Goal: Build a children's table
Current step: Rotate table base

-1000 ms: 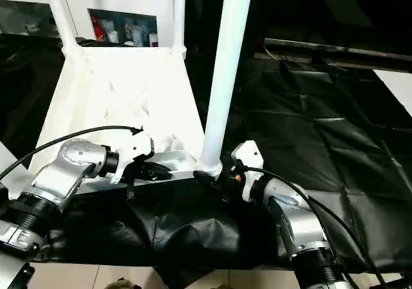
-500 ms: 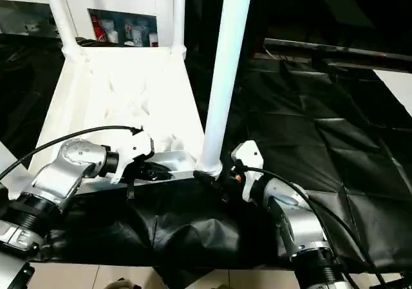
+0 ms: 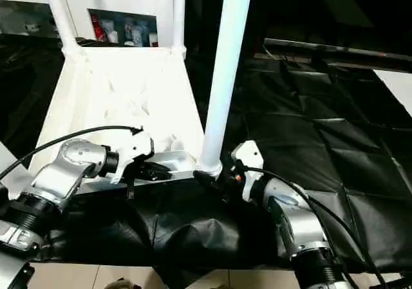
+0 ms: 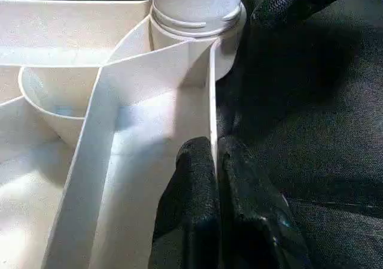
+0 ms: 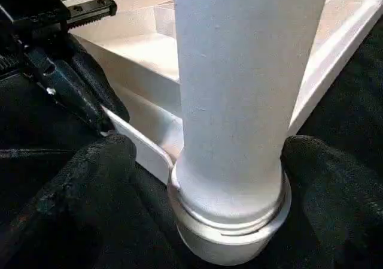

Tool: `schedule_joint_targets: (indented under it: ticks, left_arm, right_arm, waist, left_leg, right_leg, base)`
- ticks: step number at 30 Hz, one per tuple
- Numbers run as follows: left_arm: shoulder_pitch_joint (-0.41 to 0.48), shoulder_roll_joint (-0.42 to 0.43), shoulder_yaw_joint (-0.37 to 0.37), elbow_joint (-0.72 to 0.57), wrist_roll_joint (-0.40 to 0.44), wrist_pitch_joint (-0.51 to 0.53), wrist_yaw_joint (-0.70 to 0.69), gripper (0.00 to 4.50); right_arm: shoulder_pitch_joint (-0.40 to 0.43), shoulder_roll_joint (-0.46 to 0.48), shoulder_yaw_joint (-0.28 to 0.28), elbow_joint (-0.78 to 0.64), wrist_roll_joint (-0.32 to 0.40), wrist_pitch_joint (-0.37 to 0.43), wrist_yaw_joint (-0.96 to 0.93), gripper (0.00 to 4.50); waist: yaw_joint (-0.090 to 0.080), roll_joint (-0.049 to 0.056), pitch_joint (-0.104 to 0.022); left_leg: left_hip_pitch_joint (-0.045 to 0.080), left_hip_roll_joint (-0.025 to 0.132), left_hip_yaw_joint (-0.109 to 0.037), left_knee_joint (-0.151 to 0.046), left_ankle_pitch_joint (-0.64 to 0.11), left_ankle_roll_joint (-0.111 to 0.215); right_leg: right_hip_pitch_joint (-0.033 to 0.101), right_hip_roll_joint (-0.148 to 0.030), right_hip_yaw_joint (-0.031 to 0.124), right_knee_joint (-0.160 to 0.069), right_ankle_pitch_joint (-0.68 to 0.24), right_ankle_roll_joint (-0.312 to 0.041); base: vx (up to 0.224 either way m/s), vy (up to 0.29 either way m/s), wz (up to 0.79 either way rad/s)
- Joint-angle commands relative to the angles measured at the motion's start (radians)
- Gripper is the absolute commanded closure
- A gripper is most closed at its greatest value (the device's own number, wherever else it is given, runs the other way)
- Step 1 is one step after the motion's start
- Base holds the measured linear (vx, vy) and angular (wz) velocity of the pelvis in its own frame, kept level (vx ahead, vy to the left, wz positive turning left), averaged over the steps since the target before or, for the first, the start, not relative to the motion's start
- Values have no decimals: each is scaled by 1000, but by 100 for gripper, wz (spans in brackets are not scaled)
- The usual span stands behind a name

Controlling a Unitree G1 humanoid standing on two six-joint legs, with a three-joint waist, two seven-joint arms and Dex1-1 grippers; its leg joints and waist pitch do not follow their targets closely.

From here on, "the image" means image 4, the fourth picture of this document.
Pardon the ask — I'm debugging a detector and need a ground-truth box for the black mat cover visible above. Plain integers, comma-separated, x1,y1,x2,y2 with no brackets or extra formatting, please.
0,0,383,269

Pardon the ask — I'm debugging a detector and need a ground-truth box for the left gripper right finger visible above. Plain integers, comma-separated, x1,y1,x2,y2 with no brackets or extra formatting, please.
217,135,303,269

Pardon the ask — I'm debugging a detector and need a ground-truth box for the white plastic table top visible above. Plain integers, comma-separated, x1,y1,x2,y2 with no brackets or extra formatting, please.
0,0,248,269

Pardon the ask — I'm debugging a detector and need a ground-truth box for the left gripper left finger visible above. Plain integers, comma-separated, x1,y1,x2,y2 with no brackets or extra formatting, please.
149,136,223,269

